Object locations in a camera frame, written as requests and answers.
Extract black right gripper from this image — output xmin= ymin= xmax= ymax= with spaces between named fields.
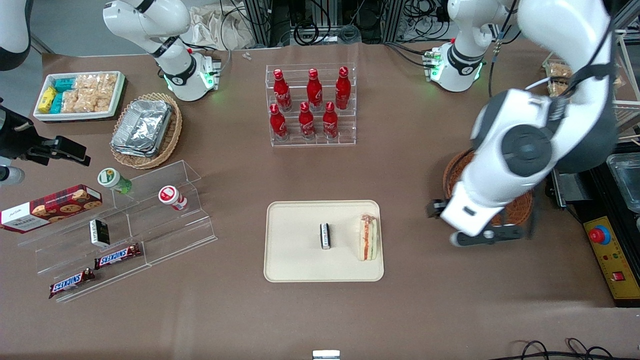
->
xmin=0 ymin=106 xmax=92 ymax=167

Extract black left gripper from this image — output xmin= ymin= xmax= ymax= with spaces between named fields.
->
xmin=426 ymin=198 xmax=451 ymax=219

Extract triangle sandwich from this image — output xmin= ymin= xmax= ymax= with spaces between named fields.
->
xmin=357 ymin=214 xmax=380 ymax=262

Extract brown round wicker basket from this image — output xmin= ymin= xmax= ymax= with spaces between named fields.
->
xmin=442 ymin=148 xmax=535 ymax=229

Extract white rectangular snack tray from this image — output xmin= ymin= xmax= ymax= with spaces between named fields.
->
xmin=33 ymin=71 xmax=126 ymax=123

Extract aluminium foil tray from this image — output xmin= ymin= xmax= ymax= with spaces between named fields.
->
xmin=112 ymin=99 xmax=174 ymax=152

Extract tan oval wicker basket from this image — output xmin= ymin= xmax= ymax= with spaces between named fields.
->
xmin=110 ymin=92 xmax=183 ymax=170

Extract beige plastic serving tray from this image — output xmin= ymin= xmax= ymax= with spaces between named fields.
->
xmin=263 ymin=200 xmax=385 ymax=283

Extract clear rice cracker pack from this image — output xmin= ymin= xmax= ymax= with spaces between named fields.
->
xmin=61 ymin=90 xmax=99 ymax=114
xmin=74 ymin=74 xmax=101 ymax=94
xmin=97 ymin=73 xmax=119 ymax=113

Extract green capped drink bottle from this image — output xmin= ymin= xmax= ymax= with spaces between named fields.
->
xmin=97 ymin=168 xmax=133 ymax=195

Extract yellow snack pack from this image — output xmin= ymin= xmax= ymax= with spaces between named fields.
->
xmin=38 ymin=86 xmax=59 ymax=115

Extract red tartan cookie box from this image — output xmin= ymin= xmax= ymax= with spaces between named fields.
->
xmin=0 ymin=184 xmax=104 ymax=234

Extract small black carton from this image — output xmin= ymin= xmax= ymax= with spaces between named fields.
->
xmin=89 ymin=219 xmax=111 ymax=248

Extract red capped drink bottle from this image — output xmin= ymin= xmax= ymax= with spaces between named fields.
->
xmin=158 ymin=185 xmax=189 ymax=212

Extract clear acrylic bottle rack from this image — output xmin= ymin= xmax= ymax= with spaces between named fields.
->
xmin=265 ymin=63 xmax=357 ymax=148

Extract Snickers chocolate bar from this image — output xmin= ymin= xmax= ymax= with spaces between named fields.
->
xmin=48 ymin=268 xmax=96 ymax=300
xmin=94 ymin=243 xmax=143 ymax=271

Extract clear acrylic stepped shelf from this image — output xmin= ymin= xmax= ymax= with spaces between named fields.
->
xmin=17 ymin=160 xmax=219 ymax=304

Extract grey metal box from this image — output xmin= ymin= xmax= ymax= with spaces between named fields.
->
xmin=547 ymin=170 xmax=584 ymax=208

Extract red cola bottle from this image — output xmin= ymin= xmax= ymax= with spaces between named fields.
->
xmin=322 ymin=101 xmax=340 ymax=140
xmin=269 ymin=103 xmax=289 ymax=142
xmin=335 ymin=66 xmax=352 ymax=111
xmin=306 ymin=68 xmax=324 ymax=112
xmin=273 ymin=69 xmax=293 ymax=113
xmin=298 ymin=102 xmax=317 ymax=141

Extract red emergency stop button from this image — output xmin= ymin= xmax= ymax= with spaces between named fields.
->
xmin=588 ymin=226 xmax=612 ymax=246

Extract black yellow control box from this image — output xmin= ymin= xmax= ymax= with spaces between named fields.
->
xmin=580 ymin=162 xmax=640 ymax=308

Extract crumpled beige bag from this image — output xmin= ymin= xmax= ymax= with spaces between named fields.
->
xmin=186 ymin=4 xmax=257 ymax=51

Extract clear plastic container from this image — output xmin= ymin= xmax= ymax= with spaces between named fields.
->
xmin=606 ymin=154 xmax=640 ymax=214

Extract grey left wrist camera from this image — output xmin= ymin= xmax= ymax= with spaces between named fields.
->
xmin=449 ymin=225 xmax=526 ymax=249

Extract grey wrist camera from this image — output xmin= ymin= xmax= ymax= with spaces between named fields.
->
xmin=0 ymin=166 xmax=25 ymax=187
xmin=449 ymin=225 xmax=526 ymax=249

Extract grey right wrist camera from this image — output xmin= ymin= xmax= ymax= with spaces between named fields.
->
xmin=0 ymin=166 xmax=25 ymax=187

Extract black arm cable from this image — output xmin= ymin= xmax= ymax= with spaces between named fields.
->
xmin=487 ymin=0 xmax=524 ymax=99

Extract black base cables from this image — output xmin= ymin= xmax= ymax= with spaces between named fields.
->
xmin=383 ymin=41 xmax=437 ymax=69

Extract black looped floor cable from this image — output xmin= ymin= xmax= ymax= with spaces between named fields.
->
xmin=500 ymin=338 xmax=640 ymax=360

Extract aluminium frame rack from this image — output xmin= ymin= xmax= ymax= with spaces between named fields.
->
xmin=243 ymin=0 xmax=408 ymax=47

